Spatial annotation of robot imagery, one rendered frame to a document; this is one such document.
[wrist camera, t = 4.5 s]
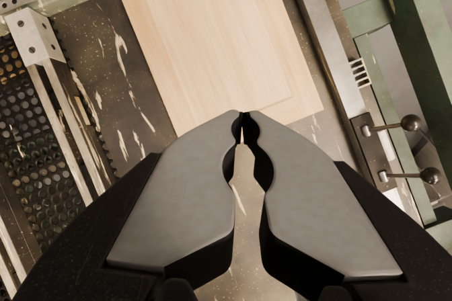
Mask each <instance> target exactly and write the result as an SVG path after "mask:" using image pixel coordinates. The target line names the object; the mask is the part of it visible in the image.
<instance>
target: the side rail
mask: <svg viewBox="0 0 452 301"><path fill-rule="evenodd" d="M386 1H387V4H388V7H389V10H390V12H391V16H392V18H393V22H391V23H390V26H391V30H392V32H393V35H394V37H395V40H396V42H397V45H398V48H399V50H400V54H401V55H402V59H403V61H404V64H405V67H406V70H407V72H408V75H409V78H410V80H411V83H412V86H413V88H414V91H415V94H416V97H417V99H418V103H419V104H420V108H421V110H422V113H423V116H424V119H425V121H426V124H427V126H428V129H429V132H430V135H431V137H432V140H433V142H434V145H435V148H436V150H437V153H438V156H439V159H440V161H441V164H442V166H443V170H444V172H445V175H446V178H447V181H448V183H449V186H450V188H451V191H452V33H451V30H450V27H449V24H448V22H447V19H446V17H445V13H444V11H443V8H442V5H441V2H440V0H386Z"/></svg>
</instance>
